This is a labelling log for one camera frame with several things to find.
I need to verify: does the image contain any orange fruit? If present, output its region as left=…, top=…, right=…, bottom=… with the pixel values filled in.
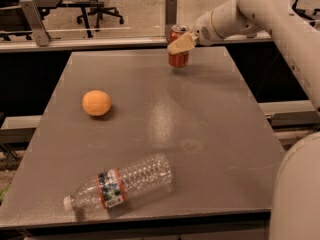
left=82, top=90, right=111, bottom=116

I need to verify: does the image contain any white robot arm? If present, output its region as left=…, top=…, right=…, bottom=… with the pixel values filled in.
left=168, top=0, right=320, bottom=240

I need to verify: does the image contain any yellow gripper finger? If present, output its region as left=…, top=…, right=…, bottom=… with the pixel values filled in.
left=167, top=32, right=198, bottom=55

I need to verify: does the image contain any left metal rail bracket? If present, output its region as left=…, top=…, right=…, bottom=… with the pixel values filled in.
left=19, top=0, right=50, bottom=47

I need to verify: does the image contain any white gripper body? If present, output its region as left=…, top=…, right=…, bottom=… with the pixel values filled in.
left=195, top=11, right=217, bottom=46

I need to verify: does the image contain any black office chair left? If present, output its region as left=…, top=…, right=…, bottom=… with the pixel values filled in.
left=88, top=0, right=124, bottom=30

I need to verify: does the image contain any red coke can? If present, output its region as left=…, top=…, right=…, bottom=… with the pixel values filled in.
left=168, top=24, right=189, bottom=68

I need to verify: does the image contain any metal rail bracket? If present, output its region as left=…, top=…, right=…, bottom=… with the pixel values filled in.
left=165, top=0, right=177, bottom=35
left=19, top=0, right=50, bottom=47

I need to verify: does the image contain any metal barrier rail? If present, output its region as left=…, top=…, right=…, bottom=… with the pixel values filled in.
left=0, top=31, right=273, bottom=54

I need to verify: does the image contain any clear plastic water bottle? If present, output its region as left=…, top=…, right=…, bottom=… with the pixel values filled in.
left=63, top=154, right=172, bottom=212

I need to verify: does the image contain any middle metal rail bracket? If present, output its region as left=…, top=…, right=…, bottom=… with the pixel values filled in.
left=165, top=0, right=177, bottom=35

